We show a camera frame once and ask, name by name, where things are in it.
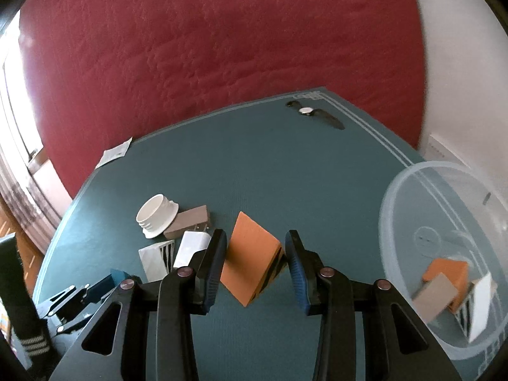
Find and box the brown rectangular block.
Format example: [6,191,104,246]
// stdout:
[164,205,210,241]

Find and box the black wristwatch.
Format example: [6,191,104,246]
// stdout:
[286,100,345,131]

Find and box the small orange wedge block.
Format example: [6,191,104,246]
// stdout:
[423,258,470,313]

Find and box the large orange striped wedge block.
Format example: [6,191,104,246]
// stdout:
[219,211,288,307]

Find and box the white striped wedge block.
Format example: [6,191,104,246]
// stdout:
[138,240,177,282]
[454,273,495,344]

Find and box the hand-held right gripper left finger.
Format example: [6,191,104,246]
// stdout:
[48,228,229,381]

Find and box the bright window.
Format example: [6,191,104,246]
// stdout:
[0,20,44,163]

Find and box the black striped cloth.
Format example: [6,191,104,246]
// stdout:
[0,234,53,371]

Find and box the patterned curtain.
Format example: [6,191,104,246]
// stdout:
[0,155,72,255]

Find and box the white paper slip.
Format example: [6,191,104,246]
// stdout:
[95,137,133,169]

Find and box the white plug charger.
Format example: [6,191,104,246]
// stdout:
[173,222,213,269]

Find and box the beige wedge block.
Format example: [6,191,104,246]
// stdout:
[412,272,459,324]

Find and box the white round threaded fitting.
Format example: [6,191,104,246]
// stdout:
[136,194,180,239]

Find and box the red quilted mattress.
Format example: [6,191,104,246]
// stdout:
[18,0,427,199]

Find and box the clear plastic bowl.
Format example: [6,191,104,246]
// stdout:
[378,161,508,362]

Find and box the teal table mat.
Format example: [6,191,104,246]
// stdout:
[32,86,508,381]

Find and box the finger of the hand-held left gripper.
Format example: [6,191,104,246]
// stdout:
[56,313,101,335]
[37,276,122,316]

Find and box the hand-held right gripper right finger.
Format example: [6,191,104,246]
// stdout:
[284,229,463,381]

